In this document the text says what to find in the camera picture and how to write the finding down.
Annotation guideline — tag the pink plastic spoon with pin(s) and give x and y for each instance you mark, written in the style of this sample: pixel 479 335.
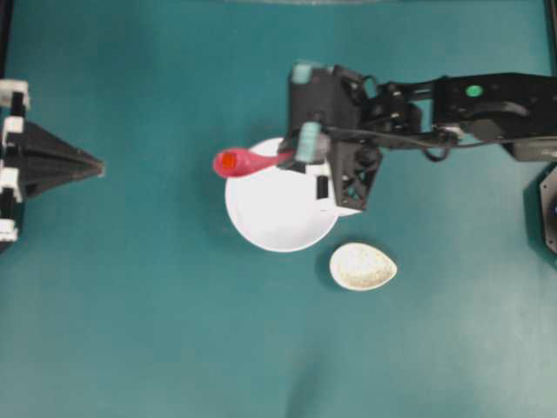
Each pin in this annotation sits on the pink plastic spoon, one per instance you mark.
pixel 248 162

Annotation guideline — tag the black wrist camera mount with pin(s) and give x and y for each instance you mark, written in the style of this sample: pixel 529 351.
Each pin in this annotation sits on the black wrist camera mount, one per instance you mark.
pixel 345 176

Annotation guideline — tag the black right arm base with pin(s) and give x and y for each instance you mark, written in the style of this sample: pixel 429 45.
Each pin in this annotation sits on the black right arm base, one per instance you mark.
pixel 539 200

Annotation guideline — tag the black frame post right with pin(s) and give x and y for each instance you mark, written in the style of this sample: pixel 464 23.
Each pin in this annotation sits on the black frame post right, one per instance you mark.
pixel 551 20

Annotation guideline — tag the black frame post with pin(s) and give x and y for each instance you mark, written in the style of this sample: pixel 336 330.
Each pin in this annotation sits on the black frame post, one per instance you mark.
pixel 551 20
pixel 6 11

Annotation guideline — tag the black frame post left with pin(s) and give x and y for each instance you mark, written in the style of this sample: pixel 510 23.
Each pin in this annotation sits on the black frame post left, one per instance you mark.
pixel 6 11

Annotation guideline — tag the speckled teardrop-shaped dish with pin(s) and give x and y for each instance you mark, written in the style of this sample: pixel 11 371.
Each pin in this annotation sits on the speckled teardrop-shaped dish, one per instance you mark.
pixel 360 267

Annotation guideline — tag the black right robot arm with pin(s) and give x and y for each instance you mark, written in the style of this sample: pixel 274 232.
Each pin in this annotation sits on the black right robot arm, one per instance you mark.
pixel 512 110

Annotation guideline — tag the red cube block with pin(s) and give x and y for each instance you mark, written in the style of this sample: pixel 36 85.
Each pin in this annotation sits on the red cube block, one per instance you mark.
pixel 229 160

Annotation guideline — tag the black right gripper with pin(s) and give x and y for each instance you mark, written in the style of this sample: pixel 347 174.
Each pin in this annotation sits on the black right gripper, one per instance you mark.
pixel 328 96

